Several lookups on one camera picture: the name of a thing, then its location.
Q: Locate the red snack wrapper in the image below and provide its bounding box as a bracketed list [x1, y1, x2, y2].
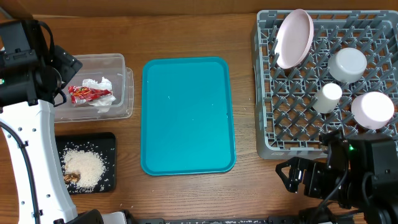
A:
[68, 86, 112, 104]

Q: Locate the white tissue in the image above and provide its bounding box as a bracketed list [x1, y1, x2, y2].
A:
[82, 77, 116, 113]

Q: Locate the white cup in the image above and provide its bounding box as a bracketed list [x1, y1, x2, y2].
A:
[313, 83, 343, 114]

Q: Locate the small pink saucer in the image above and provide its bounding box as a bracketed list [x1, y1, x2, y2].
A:
[351, 91, 394, 129]

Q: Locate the white-green bowl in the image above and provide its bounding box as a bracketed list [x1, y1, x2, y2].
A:
[328, 47, 367, 83]

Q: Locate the large pink plate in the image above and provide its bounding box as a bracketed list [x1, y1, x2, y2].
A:
[274, 9, 314, 69]

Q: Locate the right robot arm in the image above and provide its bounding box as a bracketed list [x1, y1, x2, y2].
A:
[269, 131, 397, 224]

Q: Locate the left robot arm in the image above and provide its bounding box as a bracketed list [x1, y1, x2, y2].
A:
[1, 100, 131, 223]

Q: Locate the grey dishwasher rack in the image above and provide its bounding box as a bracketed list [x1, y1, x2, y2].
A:
[251, 10, 397, 159]

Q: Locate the black waste tray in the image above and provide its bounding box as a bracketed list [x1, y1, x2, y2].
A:
[54, 131, 117, 195]

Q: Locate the clear plastic bin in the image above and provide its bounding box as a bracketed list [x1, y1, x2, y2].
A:
[55, 53, 134, 123]

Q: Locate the pile of white rice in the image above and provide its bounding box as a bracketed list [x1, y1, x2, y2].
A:
[58, 141, 116, 195]

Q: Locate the brown food scrap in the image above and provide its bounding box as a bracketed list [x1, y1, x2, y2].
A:
[63, 173, 80, 184]

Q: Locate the teal plastic tray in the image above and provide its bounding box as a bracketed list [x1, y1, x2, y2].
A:
[141, 57, 236, 176]

